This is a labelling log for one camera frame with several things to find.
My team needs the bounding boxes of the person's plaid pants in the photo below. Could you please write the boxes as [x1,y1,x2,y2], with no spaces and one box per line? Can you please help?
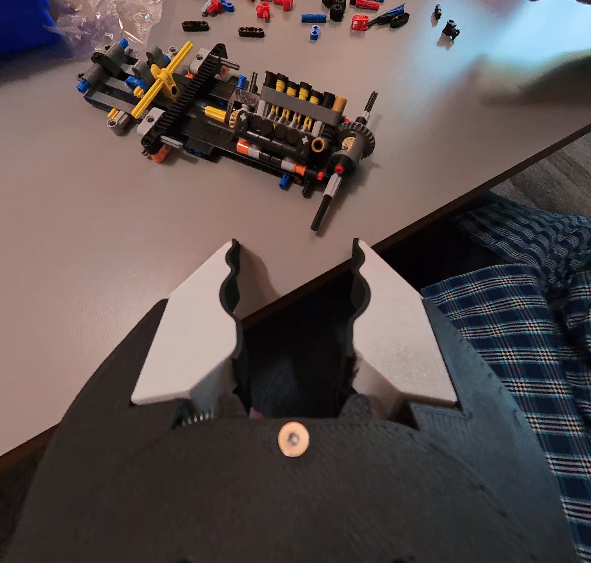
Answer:
[421,192,591,563]

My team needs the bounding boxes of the lego car chassis model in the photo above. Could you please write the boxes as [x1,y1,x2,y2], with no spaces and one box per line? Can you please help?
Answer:
[75,40,380,232]

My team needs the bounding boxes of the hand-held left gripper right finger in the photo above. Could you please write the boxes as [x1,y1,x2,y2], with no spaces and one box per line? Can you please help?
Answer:
[350,237,459,421]

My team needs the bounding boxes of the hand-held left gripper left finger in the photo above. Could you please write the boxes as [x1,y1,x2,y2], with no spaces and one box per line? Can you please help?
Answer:
[130,238,244,413]

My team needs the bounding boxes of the blue storage box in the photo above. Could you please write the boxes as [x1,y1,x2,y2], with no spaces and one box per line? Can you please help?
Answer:
[0,0,64,61]

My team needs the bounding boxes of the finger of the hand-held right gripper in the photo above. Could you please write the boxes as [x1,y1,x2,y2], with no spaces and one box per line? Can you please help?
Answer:
[462,0,591,67]
[478,48,591,107]

